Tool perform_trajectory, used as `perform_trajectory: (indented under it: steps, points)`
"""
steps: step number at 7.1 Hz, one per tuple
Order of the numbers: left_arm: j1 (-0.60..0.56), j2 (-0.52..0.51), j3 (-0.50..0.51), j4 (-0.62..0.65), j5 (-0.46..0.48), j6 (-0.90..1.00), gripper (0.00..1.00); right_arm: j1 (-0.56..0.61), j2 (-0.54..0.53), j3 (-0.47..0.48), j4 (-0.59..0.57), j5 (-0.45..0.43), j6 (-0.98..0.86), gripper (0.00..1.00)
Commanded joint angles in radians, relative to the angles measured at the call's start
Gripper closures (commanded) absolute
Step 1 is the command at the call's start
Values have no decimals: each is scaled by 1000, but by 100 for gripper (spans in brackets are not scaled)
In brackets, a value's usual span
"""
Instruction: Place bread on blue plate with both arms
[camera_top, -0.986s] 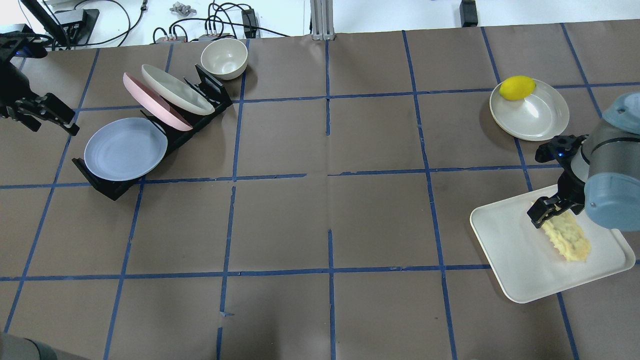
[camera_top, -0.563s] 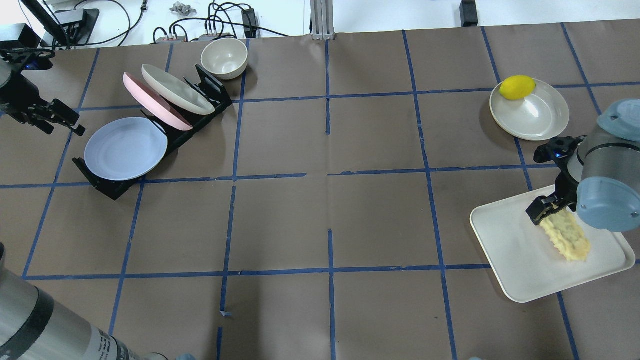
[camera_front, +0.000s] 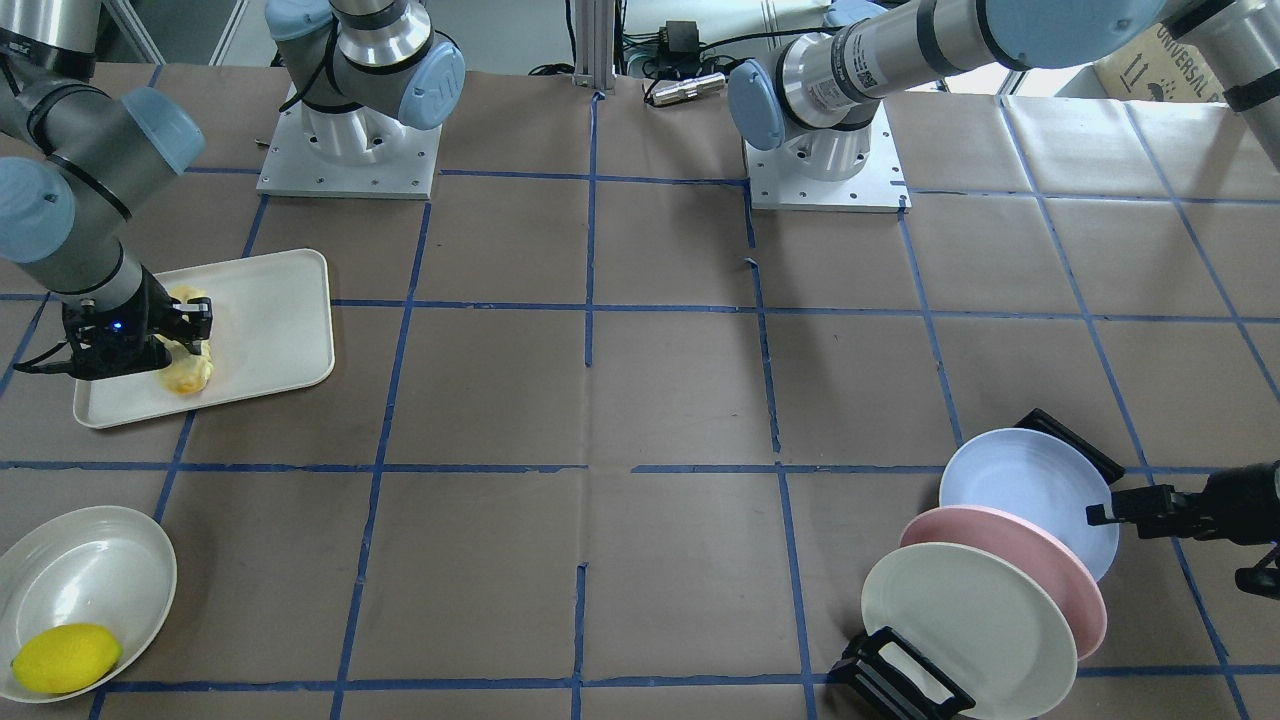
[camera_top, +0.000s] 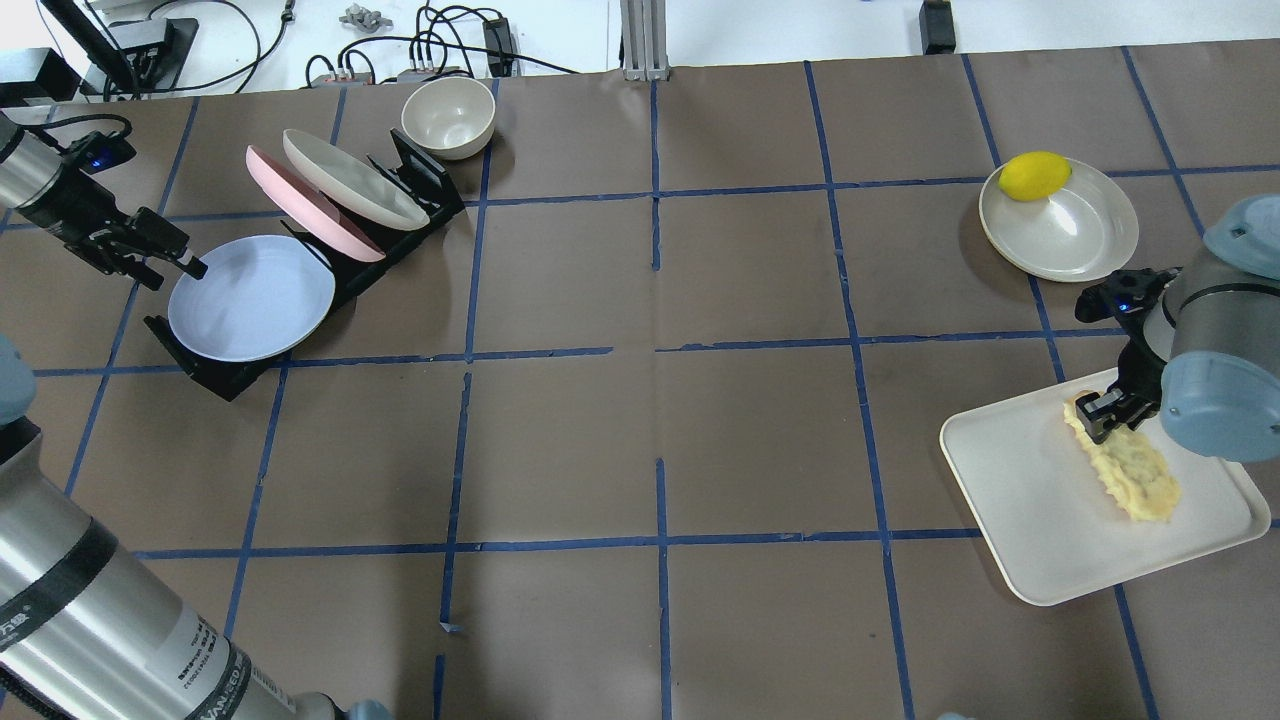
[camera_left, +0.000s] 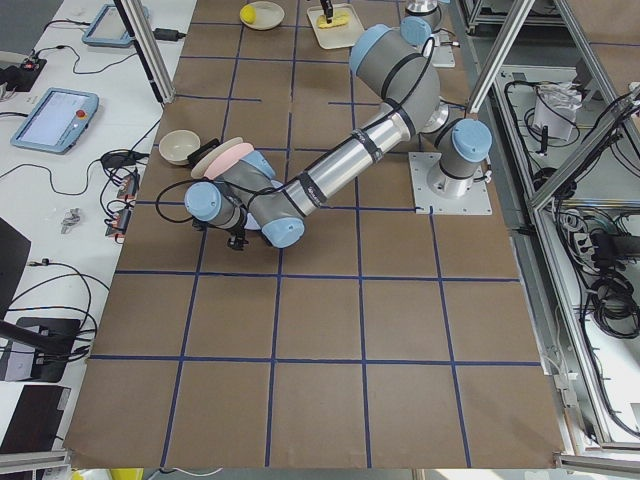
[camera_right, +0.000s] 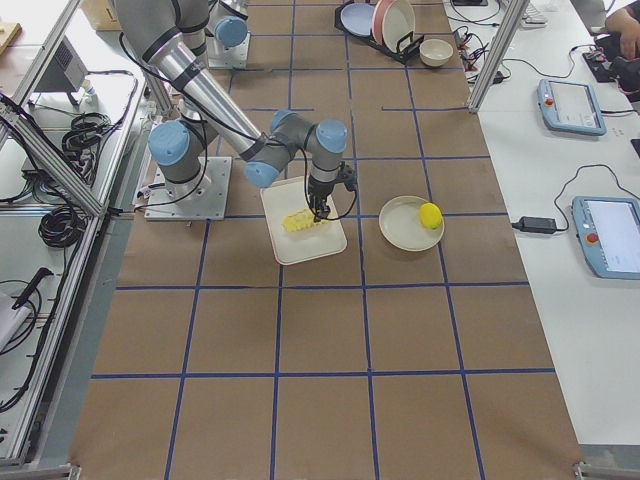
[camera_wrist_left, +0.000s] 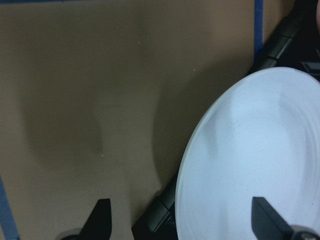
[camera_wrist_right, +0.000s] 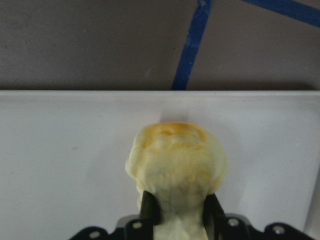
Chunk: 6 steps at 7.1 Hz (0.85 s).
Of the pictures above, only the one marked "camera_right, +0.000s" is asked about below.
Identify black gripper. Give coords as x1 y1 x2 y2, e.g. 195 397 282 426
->
307 176 334 223

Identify light blue round plate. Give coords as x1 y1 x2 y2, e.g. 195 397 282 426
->
340 3 375 37

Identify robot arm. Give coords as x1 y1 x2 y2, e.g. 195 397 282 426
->
205 0 249 49
113 1 357 220

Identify cream plate with lemon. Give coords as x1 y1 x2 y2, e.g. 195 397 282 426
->
379 196 444 252

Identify cream round plate in rack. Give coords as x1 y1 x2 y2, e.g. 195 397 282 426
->
383 0 416 53

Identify pink round plate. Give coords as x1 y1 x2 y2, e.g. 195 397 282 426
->
371 0 395 50

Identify white rectangular tray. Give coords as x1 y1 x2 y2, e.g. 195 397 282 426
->
260 176 347 265

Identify yellow lemon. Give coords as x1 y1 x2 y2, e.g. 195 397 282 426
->
418 202 443 230

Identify cream bowl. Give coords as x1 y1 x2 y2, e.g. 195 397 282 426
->
419 38 453 68

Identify black dish rack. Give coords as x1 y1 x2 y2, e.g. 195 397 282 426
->
334 0 425 64

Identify black power adapter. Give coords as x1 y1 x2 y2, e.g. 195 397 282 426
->
512 216 557 234

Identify upper blue teach pendant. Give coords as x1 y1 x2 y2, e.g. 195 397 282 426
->
537 79 607 136

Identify blue teach pendant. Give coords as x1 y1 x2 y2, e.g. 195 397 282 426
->
571 196 639 280
537 79 607 136

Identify lower blue teach pendant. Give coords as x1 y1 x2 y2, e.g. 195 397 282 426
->
571 196 639 280

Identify grey control box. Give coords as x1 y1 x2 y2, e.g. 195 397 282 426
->
34 36 88 106

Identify person in black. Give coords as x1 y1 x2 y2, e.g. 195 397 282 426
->
596 1 639 103

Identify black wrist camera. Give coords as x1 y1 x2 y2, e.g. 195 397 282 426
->
336 161 358 192

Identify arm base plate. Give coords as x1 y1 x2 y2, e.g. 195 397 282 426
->
144 156 233 221
206 32 251 70

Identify coiled black cables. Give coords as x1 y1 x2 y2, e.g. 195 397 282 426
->
37 112 126 251

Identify aluminium frame post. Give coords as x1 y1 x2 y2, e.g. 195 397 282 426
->
467 0 529 113

